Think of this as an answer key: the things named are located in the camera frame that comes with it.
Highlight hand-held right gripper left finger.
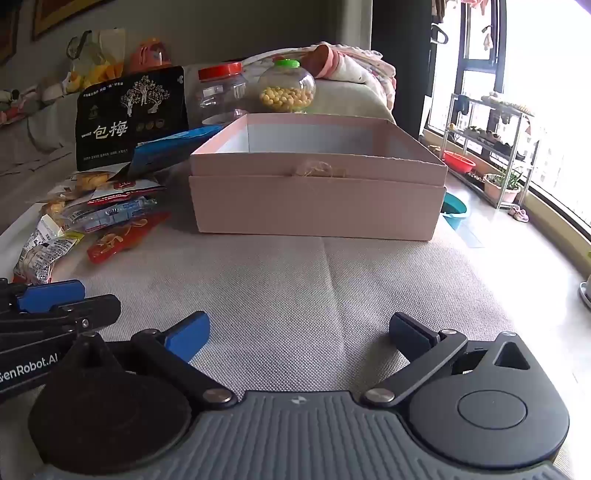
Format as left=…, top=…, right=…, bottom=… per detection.
left=69, top=311, right=238, bottom=411

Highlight teal plastic basin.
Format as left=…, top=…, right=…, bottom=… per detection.
left=440, top=191, right=470, bottom=230

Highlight green candy dispenser yellow balls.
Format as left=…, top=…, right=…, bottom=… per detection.
left=257, top=58, right=317, bottom=114

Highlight hanging clothes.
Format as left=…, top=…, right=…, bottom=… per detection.
left=428, top=0, right=496, bottom=52

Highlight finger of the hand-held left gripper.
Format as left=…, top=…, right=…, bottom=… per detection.
left=0, top=278, right=86, bottom=313
left=0, top=294, right=122, bottom=344

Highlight framed wall picture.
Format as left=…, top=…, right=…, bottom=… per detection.
left=31, top=0, right=114, bottom=41

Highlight red plastic basin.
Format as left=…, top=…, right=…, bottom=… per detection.
left=443, top=150, right=476, bottom=174

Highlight yellow snack packet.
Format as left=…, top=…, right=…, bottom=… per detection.
left=73, top=170, right=115, bottom=191

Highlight clear jar with red lid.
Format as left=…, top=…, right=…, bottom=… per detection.
left=198, top=62, right=250, bottom=128

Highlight blue clear snack packet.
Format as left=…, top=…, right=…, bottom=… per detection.
left=61, top=196, right=158, bottom=234

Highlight white and red snack packet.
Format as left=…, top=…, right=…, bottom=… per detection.
left=85, top=177, right=167, bottom=206

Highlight beige woven cloth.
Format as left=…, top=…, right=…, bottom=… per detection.
left=0, top=161, right=522, bottom=416

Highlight pink cardboard box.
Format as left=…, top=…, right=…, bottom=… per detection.
left=188, top=113, right=448, bottom=241

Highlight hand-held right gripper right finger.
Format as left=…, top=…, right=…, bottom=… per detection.
left=361, top=312, right=544, bottom=408

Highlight metal plant rack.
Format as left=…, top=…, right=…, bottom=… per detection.
left=440, top=91, right=542, bottom=209

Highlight potted plant in pink pot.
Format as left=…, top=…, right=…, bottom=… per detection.
left=483, top=167, right=523, bottom=204

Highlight red clear snack packet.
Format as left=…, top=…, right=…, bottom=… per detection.
left=87, top=211, right=172, bottom=265

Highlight orange toy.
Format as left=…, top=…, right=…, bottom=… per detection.
left=129, top=39, right=172, bottom=73

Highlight floral blanket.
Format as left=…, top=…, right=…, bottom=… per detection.
left=240, top=41, right=398, bottom=123

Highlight white printed snack packet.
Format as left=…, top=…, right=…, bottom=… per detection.
left=12, top=214, right=86, bottom=285

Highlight black tree print snack bag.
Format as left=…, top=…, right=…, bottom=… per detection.
left=75, top=65, right=189, bottom=172

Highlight pink rolled towel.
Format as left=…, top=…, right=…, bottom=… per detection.
left=308, top=44, right=352, bottom=80

